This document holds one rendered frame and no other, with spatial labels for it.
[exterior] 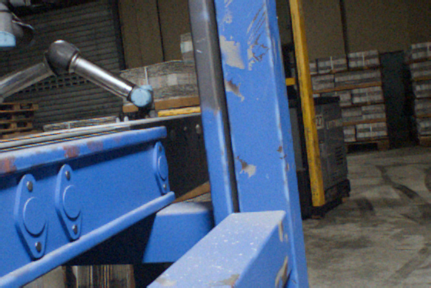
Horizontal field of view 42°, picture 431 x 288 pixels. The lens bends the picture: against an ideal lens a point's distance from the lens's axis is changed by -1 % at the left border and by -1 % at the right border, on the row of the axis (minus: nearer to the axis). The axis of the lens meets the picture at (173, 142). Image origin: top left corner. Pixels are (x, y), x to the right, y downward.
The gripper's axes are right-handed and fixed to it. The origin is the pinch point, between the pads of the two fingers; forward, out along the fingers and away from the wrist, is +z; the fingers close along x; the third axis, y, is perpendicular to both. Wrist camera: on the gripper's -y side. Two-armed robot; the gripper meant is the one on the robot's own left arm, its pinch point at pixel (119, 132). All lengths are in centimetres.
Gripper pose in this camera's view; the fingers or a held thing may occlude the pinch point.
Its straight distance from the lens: 213.7
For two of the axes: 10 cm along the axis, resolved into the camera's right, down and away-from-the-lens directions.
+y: -1.3, -9.9, -0.5
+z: -3.4, 0.9, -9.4
